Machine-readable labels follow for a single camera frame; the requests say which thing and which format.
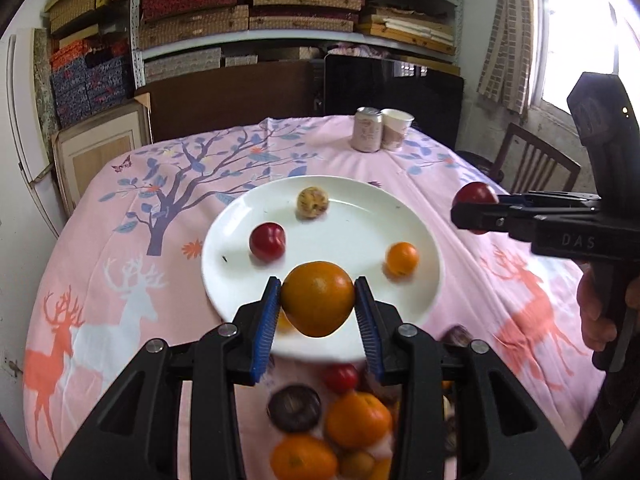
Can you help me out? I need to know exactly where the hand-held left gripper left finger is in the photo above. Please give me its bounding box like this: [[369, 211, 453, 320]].
[[51, 276, 283, 480]]

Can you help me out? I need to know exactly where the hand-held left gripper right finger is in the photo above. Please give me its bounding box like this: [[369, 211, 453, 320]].
[[354, 276, 583, 480]]

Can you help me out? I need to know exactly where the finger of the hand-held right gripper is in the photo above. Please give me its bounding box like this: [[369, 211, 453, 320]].
[[495, 191, 602, 214], [450, 202, 539, 242]]

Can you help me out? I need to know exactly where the white plate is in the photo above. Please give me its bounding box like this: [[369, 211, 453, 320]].
[[201, 176, 445, 363]]

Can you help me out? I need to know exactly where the person's right hand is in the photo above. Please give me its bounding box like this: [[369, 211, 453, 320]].
[[576, 261, 619, 353]]

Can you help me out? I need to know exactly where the dark wooden chair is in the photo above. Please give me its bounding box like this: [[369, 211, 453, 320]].
[[455, 122, 583, 196]]

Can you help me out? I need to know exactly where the small orange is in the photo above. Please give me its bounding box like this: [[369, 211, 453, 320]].
[[385, 241, 420, 277]]

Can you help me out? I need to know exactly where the paper cup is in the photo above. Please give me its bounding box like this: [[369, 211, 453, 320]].
[[380, 108, 416, 152]]

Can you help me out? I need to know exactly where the pink deer print tablecloth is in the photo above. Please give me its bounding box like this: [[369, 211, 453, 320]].
[[22, 114, 608, 480]]

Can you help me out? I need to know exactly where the small yellow fruit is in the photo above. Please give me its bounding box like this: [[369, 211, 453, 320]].
[[339, 451, 377, 480]]

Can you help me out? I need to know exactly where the speckled yellow passion fruit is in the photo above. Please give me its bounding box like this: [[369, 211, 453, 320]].
[[296, 186, 330, 221]]

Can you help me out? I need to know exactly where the silver drink can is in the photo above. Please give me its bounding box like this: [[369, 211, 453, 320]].
[[350, 106, 385, 153]]

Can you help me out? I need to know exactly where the black monitor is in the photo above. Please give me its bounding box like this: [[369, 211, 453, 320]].
[[324, 54, 465, 148]]

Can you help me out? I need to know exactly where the window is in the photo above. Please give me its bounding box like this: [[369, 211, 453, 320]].
[[532, 0, 640, 126]]

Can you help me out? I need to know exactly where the checked curtain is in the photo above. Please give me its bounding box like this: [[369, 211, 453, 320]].
[[477, 0, 541, 113]]

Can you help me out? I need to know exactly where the pink cloth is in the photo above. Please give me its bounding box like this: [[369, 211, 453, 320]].
[[327, 41, 388, 58]]

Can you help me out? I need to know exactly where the brown wooden board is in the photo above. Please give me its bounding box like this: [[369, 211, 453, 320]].
[[134, 60, 326, 143]]

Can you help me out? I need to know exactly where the white metal shelf rack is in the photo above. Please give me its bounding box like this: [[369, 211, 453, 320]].
[[129, 0, 463, 98]]

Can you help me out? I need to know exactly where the pile of blue patterned boxes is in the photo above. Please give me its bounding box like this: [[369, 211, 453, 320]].
[[50, 55, 133, 128]]

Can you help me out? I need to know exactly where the white board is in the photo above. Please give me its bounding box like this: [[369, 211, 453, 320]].
[[5, 27, 66, 236]]

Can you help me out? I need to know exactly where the stack of woven flat boxes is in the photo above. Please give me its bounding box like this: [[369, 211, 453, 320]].
[[137, 0, 458, 56]]

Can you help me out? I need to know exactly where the grey stone slab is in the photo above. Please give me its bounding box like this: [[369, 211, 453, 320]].
[[32, 27, 61, 133]]

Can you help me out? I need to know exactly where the orange red box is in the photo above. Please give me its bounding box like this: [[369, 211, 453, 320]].
[[50, 40, 93, 68]]

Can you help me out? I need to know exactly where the wooden picture frame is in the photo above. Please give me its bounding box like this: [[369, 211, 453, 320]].
[[51, 105, 153, 216]]

